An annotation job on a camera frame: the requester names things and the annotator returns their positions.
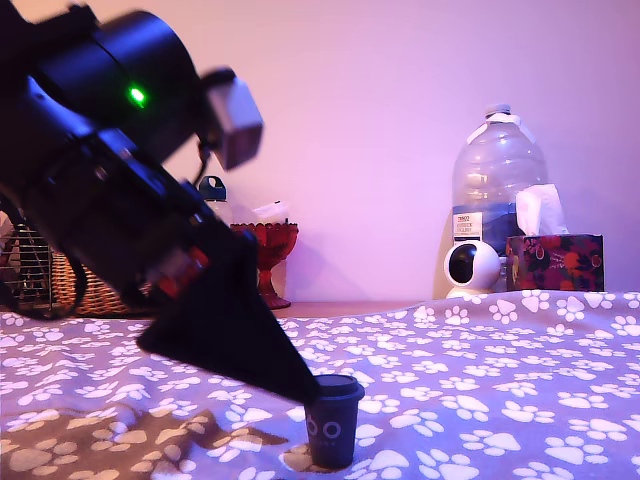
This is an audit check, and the wire utensil rack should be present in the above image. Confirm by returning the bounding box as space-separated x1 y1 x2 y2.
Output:
0 209 54 310

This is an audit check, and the floral tissue box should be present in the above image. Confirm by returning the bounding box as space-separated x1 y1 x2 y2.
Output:
505 233 605 293

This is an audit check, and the white packet in goblet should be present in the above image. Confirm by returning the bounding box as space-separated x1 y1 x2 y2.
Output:
252 200 292 224

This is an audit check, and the paw print cloth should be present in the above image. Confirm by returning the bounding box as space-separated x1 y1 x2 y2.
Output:
0 289 640 480

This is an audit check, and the small white round camera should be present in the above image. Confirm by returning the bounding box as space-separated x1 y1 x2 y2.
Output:
444 240 503 300

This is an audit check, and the red glass goblet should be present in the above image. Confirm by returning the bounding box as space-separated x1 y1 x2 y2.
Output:
229 222 300 311

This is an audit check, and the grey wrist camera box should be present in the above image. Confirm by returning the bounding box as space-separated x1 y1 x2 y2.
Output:
202 67 265 172

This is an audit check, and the clear bottle with dark cap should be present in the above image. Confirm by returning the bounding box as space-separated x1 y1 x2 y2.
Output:
197 174 235 226

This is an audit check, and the large clear water bottle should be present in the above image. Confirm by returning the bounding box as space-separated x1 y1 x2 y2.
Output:
451 103 549 297

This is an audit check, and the white tissue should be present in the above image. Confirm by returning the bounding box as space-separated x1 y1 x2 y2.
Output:
515 183 570 237

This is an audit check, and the wicker basket with handle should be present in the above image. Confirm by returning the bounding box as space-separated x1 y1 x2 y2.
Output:
49 249 154 317

